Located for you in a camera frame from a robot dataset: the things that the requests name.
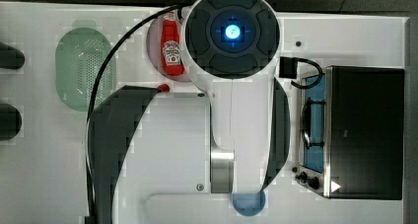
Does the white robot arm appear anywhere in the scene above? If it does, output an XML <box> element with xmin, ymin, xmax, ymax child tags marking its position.
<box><xmin>112</xmin><ymin>0</ymin><xmax>287</xmax><ymax>224</ymax></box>

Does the black toaster oven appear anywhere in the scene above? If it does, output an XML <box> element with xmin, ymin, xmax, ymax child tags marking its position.
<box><xmin>295</xmin><ymin>66</ymin><xmax>404</xmax><ymax>200</ymax></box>

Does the red strawberry toy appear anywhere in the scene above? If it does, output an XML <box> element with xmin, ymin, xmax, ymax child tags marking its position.
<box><xmin>158</xmin><ymin>84</ymin><xmax>170</xmax><ymax>92</ymax></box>

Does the red ketchup bottle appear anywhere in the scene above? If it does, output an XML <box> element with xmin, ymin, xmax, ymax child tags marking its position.
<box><xmin>161</xmin><ymin>12</ymin><xmax>184</xmax><ymax>76</ymax></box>

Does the pink round plate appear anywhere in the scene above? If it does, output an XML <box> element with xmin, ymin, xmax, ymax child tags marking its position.
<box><xmin>146</xmin><ymin>14</ymin><xmax>190</xmax><ymax>83</ymax></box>

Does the blue bowl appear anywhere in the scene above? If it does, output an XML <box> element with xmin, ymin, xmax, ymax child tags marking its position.
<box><xmin>232</xmin><ymin>191</ymin><xmax>266</xmax><ymax>217</ymax></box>

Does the green oval colander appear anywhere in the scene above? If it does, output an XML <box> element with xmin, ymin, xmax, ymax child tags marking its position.
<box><xmin>55</xmin><ymin>20</ymin><xmax>111</xmax><ymax>112</ymax></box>

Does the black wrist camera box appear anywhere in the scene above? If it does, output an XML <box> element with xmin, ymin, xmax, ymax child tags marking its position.
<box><xmin>279</xmin><ymin>56</ymin><xmax>298</xmax><ymax>79</ymax></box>

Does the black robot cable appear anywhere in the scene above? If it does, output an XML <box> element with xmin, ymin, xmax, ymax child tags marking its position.
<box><xmin>84</xmin><ymin>3</ymin><xmax>185</xmax><ymax>224</ymax></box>

